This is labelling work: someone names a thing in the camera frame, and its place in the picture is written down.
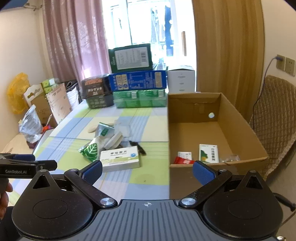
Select silver green leaf foil pouch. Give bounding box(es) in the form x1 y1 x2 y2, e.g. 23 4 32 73
78 138 102 162

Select white green Mecobalamin tablet box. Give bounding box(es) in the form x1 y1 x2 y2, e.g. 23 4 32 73
100 146 140 172

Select silver foil tea pouch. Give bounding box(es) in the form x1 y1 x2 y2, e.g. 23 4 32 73
95 123 115 149

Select person's left hand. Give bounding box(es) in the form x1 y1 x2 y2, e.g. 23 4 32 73
0 182 13 220

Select checkered tablecloth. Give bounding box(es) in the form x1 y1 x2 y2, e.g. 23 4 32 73
34 102 169 201

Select white green medicine box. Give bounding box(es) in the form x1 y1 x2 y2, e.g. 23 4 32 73
199 144 219 164

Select clear crumpled plastic wrapper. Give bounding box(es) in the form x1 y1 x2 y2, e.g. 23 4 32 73
219 155 240 163

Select small white red box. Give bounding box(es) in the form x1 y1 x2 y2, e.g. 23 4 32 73
178 152 192 160

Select silver snack bag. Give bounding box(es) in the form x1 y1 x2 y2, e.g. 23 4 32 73
18 104 43 143

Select red sachet packet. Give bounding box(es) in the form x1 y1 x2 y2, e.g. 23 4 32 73
174 157 195 165

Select beige plastic spoon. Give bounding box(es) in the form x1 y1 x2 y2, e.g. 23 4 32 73
87 123 114 133

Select large open cardboard box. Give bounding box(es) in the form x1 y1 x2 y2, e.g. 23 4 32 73
168 92 268 199

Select brown cardboard box left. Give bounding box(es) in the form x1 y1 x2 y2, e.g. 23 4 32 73
23 82 72 128

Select yellow plastic bag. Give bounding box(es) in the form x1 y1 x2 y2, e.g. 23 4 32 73
6 72 30 114

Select small green boxes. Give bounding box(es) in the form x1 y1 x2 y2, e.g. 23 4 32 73
41 78 60 94

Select white paper shopping bag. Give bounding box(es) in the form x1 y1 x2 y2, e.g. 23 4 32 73
64 79 81 110

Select brown quilted chair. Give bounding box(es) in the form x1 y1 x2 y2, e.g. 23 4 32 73
249 75 295 179

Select black Honglu food container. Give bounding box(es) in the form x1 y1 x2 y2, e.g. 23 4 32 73
80 74 114 109

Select green packaged box stack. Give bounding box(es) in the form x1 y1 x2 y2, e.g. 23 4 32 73
113 89 167 108

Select white carton box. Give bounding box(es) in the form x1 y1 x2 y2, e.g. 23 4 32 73
167 68 196 94

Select blue milk carton box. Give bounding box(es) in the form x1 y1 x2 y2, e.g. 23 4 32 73
108 70 167 91

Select dark green top box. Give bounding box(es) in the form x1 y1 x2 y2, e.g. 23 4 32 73
108 43 153 73

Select pink patterned curtain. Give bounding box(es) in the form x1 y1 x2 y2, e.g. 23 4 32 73
42 1 111 82

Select mustard yellow curtain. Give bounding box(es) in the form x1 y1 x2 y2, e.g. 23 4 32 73
192 1 265 121

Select wall power socket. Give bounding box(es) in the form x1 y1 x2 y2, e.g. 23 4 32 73
276 55 285 71

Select grey power cable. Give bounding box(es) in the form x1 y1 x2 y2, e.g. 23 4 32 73
252 56 280 121

